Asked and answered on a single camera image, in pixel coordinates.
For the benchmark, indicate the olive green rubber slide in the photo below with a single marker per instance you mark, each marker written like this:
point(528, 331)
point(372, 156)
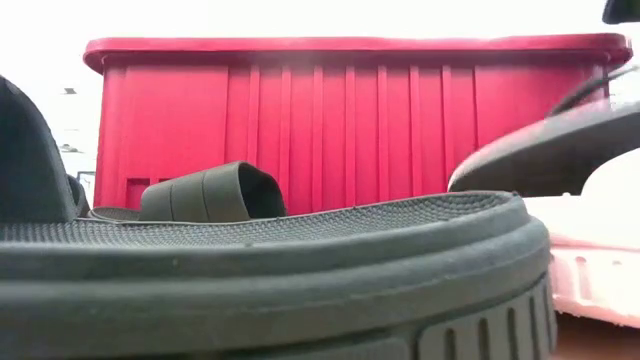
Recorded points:
point(280, 280)
point(210, 195)

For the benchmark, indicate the white rubber slide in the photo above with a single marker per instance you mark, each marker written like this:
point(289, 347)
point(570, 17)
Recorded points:
point(600, 250)

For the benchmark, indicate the red plastic bin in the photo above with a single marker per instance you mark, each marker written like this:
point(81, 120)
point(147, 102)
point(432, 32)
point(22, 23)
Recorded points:
point(350, 125)

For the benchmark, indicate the black slide with white stripes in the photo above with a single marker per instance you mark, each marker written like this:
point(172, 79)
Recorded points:
point(550, 155)

